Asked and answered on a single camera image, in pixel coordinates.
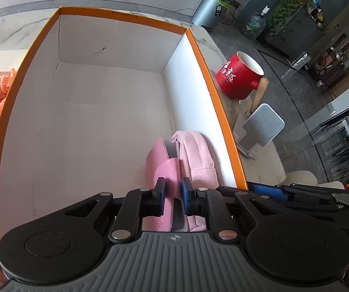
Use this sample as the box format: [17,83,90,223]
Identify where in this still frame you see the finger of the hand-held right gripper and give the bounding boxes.
[247,182,342,203]
[281,202,349,247]

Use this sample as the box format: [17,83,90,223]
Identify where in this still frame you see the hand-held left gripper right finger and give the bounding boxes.
[181,176,284,241]

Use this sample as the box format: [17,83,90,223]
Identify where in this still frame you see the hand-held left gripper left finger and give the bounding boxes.
[63,177,166,244]

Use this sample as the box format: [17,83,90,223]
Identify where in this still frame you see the pink case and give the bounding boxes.
[142,137,183,232]

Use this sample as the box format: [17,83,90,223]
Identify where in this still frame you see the pink fabric pouch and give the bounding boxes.
[171,130,219,232]

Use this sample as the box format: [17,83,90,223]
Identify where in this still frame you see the orange rimmed white box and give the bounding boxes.
[0,6,249,254]

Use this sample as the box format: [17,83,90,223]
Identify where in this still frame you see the white square stand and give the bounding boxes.
[233,103,285,160]

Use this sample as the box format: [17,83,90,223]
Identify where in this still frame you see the black metal chairs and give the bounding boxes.
[310,97,349,186]

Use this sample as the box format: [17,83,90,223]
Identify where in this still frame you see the dark shelf unit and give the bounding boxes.
[311,33,349,89]

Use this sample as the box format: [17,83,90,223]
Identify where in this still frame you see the dark grey cabinet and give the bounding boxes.
[256,6,324,59]

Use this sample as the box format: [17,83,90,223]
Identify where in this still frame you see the clear water bottle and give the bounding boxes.
[242,6,269,41]

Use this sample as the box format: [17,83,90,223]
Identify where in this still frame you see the grey cylindrical planter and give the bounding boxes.
[191,0,231,33]

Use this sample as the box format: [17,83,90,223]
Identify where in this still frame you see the red mug with wooden handle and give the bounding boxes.
[215,51,270,112]

